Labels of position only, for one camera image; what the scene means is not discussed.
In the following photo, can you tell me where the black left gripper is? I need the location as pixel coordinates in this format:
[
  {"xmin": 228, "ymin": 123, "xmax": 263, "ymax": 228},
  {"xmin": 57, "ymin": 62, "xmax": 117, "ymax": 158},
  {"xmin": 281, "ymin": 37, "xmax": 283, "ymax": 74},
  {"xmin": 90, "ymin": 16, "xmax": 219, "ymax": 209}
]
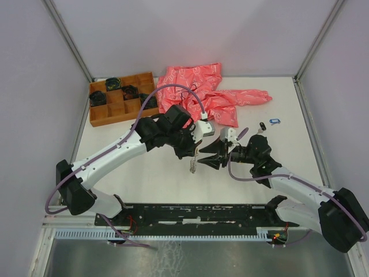
[{"xmin": 167, "ymin": 125, "xmax": 203, "ymax": 160}]

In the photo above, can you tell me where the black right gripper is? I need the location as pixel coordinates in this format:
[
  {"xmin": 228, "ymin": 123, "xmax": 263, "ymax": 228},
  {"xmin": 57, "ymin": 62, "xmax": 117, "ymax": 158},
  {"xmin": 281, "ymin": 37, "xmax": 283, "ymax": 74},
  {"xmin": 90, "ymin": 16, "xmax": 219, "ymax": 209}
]
[{"xmin": 197, "ymin": 136, "xmax": 257, "ymax": 171}]

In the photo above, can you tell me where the large keyring with yellow grip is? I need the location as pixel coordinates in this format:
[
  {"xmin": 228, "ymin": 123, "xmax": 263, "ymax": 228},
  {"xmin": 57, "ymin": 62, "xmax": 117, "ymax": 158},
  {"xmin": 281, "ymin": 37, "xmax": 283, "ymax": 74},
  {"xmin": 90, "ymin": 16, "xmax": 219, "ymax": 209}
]
[{"xmin": 190, "ymin": 148, "xmax": 198, "ymax": 174}]

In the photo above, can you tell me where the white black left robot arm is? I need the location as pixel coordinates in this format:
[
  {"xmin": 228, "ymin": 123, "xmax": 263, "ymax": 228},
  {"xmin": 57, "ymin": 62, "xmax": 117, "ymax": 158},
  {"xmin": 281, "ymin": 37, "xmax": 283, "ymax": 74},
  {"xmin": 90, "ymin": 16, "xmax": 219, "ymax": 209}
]
[{"xmin": 56, "ymin": 105, "xmax": 213, "ymax": 225}]

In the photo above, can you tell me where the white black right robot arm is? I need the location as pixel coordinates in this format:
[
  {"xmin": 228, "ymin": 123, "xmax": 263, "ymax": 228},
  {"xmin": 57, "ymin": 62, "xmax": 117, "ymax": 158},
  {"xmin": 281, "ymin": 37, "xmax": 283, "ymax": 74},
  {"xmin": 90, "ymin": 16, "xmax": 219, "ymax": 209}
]
[{"xmin": 199, "ymin": 134, "xmax": 368, "ymax": 253}]

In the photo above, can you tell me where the pink patterned jacket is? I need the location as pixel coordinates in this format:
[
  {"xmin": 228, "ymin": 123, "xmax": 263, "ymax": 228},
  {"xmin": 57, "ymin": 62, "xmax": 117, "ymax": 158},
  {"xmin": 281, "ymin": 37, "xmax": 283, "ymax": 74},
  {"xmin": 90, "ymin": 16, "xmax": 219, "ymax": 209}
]
[{"xmin": 156, "ymin": 63, "xmax": 272, "ymax": 128}]

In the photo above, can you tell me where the dark rolled cloth right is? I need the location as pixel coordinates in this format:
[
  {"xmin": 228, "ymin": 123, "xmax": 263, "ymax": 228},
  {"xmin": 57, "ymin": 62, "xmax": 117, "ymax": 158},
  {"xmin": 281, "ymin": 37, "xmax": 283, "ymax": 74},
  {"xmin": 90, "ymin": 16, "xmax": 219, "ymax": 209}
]
[{"xmin": 139, "ymin": 93, "xmax": 157, "ymax": 110}]

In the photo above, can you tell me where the black tag with silver key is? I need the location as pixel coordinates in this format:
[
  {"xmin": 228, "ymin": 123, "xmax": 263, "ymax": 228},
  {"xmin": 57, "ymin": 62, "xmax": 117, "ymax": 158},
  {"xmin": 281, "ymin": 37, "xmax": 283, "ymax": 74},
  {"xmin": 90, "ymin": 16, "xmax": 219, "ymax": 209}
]
[{"xmin": 257, "ymin": 122, "xmax": 266, "ymax": 134}]

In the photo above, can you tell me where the blue tag with key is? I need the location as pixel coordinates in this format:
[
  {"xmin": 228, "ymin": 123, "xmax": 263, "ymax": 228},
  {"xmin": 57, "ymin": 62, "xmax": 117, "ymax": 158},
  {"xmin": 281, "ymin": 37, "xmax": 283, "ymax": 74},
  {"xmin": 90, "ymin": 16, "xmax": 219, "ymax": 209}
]
[{"xmin": 269, "ymin": 118, "xmax": 281, "ymax": 125}]

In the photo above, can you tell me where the dark rolled cloth middle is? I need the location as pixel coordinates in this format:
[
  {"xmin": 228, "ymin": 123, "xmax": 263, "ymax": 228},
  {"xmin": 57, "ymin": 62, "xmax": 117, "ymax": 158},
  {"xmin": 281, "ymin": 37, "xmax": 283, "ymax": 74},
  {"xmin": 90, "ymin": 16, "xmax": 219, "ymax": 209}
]
[{"xmin": 121, "ymin": 85, "xmax": 139, "ymax": 100}]

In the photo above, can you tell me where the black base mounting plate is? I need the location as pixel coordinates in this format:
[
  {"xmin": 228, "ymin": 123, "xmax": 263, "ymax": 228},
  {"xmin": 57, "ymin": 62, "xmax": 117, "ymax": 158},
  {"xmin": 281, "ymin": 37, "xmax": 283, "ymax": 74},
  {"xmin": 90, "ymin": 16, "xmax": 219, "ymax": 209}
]
[{"xmin": 109, "ymin": 203, "xmax": 286, "ymax": 234}]

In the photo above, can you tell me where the wooden compartment tray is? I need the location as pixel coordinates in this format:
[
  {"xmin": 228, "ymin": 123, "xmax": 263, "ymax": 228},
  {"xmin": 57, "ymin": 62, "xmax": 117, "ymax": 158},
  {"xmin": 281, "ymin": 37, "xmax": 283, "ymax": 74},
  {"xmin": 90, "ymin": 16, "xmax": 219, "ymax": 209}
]
[{"xmin": 89, "ymin": 72, "xmax": 156, "ymax": 127}]

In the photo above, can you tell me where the dark rolled cloth top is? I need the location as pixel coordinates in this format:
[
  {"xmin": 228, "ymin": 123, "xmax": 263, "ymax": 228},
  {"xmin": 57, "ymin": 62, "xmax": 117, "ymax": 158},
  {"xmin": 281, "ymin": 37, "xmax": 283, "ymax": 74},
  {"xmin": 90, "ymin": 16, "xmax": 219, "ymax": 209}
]
[{"xmin": 105, "ymin": 77, "xmax": 122, "ymax": 91}]

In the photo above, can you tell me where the dark rolled cloth in tray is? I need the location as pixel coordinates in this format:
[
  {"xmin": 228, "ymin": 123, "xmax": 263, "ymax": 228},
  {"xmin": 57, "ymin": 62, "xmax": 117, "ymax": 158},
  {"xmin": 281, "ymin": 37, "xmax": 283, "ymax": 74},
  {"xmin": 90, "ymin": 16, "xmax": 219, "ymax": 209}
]
[{"xmin": 89, "ymin": 91, "xmax": 107, "ymax": 107}]

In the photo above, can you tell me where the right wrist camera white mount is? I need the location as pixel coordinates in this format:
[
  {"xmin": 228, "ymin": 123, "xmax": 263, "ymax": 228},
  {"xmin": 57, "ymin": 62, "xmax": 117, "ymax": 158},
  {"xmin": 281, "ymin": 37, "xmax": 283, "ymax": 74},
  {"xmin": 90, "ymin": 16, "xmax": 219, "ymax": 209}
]
[{"xmin": 220, "ymin": 127, "xmax": 239, "ymax": 152}]

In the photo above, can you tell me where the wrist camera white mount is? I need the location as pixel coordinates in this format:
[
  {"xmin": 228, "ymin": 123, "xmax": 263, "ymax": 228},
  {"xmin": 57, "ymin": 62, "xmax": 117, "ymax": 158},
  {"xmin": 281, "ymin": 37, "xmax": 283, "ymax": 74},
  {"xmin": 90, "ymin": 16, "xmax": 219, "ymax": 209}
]
[
  {"xmin": 220, "ymin": 127, "xmax": 239, "ymax": 152},
  {"xmin": 190, "ymin": 118, "xmax": 215, "ymax": 143}
]

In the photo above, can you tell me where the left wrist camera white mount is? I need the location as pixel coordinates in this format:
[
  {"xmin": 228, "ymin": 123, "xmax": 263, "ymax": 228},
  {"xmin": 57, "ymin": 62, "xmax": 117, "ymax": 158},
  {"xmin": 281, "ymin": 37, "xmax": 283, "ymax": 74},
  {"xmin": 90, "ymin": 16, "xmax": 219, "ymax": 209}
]
[{"xmin": 190, "ymin": 118, "xmax": 215, "ymax": 143}]

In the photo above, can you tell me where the aluminium frame post right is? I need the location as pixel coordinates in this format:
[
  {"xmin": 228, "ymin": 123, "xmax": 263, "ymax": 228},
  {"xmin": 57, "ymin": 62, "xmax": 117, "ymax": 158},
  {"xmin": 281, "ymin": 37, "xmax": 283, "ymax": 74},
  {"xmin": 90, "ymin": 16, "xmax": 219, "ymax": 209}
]
[{"xmin": 294, "ymin": 0, "xmax": 346, "ymax": 84}]

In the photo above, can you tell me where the aluminium frame post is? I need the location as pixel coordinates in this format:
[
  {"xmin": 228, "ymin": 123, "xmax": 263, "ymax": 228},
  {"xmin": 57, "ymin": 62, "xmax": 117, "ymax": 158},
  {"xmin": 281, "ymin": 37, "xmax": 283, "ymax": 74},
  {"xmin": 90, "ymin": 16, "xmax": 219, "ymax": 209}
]
[
  {"xmin": 294, "ymin": 0, "xmax": 346, "ymax": 84},
  {"xmin": 42, "ymin": 0, "xmax": 94, "ymax": 82}
]

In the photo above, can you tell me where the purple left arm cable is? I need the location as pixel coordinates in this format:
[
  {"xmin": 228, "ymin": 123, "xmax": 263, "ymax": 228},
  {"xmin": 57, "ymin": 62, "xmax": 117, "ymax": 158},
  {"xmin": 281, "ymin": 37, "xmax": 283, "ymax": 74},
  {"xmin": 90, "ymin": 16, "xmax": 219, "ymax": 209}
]
[{"xmin": 45, "ymin": 84, "xmax": 208, "ymax": 249}]

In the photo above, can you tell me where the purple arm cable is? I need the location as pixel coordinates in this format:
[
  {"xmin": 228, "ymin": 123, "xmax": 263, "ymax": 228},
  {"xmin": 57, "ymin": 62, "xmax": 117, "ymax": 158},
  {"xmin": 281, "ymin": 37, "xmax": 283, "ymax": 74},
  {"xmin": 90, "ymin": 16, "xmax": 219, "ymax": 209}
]
[
  {"xmin": 227, "ymin": 126, "xmax": 367, "ymax": 248},
  {"xmin": 45, "ymin": 84, "xmax": 208, "ymax": 249}
]

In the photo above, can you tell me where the white slotted cable duct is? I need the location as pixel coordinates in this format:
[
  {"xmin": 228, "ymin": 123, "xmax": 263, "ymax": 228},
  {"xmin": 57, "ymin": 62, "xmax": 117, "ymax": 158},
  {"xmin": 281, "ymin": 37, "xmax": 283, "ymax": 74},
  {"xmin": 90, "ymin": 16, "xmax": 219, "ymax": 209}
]
[{"xmin": 54, "ymin": 227, "xmax": 271, "ymax": 241}]

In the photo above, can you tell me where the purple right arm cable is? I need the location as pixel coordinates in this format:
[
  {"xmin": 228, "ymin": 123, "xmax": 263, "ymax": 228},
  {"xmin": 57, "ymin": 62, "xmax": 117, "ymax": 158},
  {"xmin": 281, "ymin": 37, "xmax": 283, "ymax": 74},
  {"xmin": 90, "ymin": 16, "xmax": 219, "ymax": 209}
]
[{"xmin": 227, "ymin": 126, "xmax": 367, "ymax": 248}]

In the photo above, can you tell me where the aluminium frame post left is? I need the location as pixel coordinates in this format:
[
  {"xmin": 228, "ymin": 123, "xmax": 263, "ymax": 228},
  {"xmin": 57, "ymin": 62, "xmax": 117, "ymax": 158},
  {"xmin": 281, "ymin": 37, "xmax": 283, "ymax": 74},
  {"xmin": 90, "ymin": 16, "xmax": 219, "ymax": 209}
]
[{"xmin": 42, "ymin": 0, "xmax": 94, "ymax": 82}]

